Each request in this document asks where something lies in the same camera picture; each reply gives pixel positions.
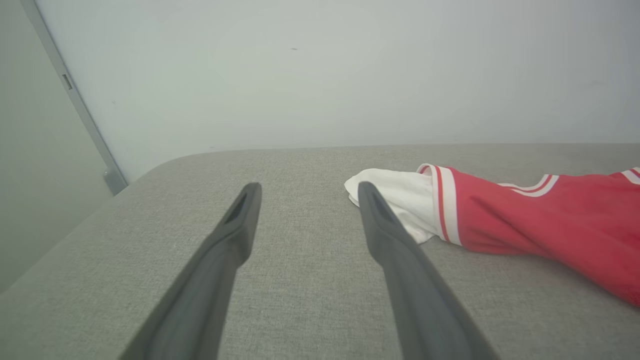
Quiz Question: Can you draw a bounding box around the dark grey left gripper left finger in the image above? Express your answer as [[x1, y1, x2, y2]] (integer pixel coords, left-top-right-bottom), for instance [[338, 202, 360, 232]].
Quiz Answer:
[[120, 182, 263, 360]]

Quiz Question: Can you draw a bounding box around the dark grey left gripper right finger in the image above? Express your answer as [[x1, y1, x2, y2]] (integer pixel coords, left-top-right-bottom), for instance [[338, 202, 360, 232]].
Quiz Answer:
[[357, 181, 499, 360]]

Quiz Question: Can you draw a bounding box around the grey fabric sofa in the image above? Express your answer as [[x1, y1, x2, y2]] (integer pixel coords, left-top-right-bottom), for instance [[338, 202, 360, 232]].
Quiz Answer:
[[0, 144, 640, 360]]

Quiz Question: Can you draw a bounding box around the red and white jersey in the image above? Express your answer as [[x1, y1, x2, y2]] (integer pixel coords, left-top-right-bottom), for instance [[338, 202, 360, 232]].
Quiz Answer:
[[344, 163, 640, 307]]

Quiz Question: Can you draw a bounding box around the grey metal frame bar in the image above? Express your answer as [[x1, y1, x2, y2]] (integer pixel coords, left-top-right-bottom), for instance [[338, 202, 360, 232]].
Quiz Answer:
[[19, 0, 129, 196]]

